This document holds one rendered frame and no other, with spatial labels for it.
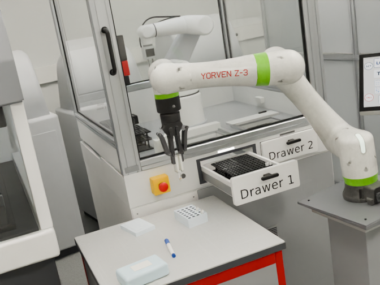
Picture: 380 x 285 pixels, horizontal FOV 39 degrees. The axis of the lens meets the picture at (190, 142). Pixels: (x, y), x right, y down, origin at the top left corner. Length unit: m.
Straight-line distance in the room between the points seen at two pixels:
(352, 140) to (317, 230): 0.83
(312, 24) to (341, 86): 1.63
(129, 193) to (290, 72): 0.84
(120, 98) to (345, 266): 1.10
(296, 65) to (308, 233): 1.08
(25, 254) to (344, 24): 2.79
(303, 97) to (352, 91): 1.97
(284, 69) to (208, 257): 0.68
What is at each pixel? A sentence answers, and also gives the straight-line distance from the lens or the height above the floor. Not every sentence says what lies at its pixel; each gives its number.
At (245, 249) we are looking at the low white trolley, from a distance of 1.86.
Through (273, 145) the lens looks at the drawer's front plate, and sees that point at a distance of 2.46.
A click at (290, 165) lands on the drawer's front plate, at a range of 2.14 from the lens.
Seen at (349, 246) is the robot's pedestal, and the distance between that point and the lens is 2.16.
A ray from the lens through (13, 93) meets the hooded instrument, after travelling 1.84.
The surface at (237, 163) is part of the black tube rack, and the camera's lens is 2.29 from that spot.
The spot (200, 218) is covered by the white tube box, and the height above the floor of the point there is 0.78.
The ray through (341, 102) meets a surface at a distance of 4.15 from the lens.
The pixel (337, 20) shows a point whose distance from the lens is 4.04.
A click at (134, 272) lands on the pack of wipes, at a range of 1.75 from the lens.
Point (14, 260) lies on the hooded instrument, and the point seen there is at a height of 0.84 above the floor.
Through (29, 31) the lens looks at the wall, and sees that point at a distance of 5.24.
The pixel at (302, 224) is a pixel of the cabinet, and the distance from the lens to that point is 2.68.
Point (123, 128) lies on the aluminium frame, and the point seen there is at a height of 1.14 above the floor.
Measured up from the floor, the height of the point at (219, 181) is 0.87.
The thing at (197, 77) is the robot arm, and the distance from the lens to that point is 1.83.
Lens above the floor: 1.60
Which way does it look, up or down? 15 degrees down
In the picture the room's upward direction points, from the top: 9 degrees counter-clockwise
